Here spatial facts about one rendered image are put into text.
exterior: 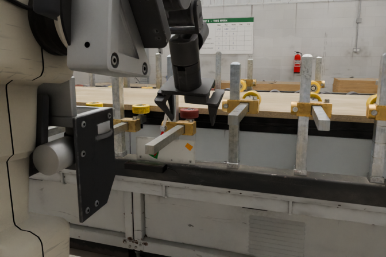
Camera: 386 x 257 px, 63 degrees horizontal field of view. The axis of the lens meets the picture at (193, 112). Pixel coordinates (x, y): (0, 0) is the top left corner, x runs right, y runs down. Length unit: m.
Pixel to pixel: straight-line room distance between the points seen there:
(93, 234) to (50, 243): 1.46
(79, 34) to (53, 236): 0.29
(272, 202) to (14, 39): 1.12
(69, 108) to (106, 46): 0.20
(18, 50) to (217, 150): 1.20
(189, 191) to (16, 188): 0.96
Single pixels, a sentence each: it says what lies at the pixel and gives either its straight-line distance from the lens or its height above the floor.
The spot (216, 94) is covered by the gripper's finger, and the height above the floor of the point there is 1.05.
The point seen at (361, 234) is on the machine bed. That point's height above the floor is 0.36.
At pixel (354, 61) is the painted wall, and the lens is 8.46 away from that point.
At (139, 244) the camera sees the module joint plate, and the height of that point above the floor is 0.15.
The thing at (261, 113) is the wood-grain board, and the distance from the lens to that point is 1.39.
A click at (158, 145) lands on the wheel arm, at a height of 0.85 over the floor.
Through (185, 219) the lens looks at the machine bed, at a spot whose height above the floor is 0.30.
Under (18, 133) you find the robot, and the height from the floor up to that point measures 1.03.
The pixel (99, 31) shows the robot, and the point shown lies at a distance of 0.33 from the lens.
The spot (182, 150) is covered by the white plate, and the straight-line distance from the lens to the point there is 1.28.
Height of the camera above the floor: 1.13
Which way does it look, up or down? 10 degrees down
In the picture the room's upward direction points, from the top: straight up
